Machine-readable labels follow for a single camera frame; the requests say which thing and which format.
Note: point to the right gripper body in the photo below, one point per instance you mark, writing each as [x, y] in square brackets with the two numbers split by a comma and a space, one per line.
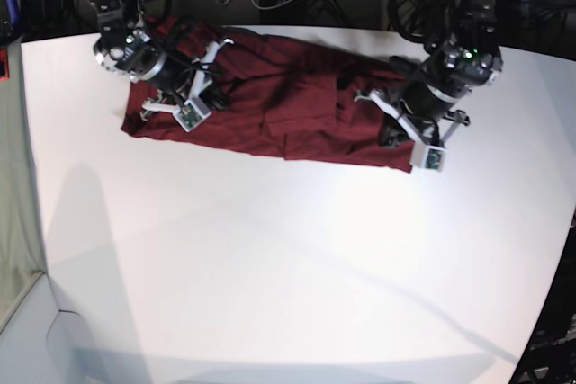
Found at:
[176, 83]

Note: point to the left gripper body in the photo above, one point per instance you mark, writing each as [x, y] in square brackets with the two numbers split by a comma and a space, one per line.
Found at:
[418, 127]

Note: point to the dark red t-shirt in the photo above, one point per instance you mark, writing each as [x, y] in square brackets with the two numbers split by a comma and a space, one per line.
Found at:
[288, 98]

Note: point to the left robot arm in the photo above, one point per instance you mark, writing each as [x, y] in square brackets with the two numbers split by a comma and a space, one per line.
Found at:
[459, 37]

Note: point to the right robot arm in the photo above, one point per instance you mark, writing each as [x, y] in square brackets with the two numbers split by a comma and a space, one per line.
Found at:
[128, 45]

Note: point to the red box at left edge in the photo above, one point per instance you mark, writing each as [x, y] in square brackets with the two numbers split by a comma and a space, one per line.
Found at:
[4, 65]

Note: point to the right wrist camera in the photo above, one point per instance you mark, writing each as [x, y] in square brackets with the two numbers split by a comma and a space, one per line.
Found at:
[191, 114]

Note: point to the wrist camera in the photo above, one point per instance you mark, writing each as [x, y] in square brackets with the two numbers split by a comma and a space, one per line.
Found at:
[428, 157]
[191, 114]

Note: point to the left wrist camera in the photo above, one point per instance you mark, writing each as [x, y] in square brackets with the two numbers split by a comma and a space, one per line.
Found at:
[428, 157]

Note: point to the blue handled tool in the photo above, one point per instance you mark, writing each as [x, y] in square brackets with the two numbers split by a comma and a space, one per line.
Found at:
[13, 12]

